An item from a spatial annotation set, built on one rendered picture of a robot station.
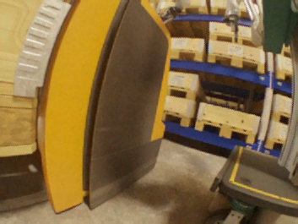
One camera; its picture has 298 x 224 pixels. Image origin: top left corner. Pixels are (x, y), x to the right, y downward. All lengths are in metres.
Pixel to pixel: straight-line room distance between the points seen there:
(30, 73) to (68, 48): 0.13
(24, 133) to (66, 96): 0.15
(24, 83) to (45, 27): 0.11
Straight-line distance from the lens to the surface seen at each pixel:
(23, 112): 0.29
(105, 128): 0.41
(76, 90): 0.38
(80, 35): 0.39
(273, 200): 0.40
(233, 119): 1.64
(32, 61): 0.28
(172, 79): 1.76
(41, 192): 0.59
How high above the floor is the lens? 0.48
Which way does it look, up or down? 4 degrees down
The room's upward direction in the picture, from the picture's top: 12 degrees clockwise
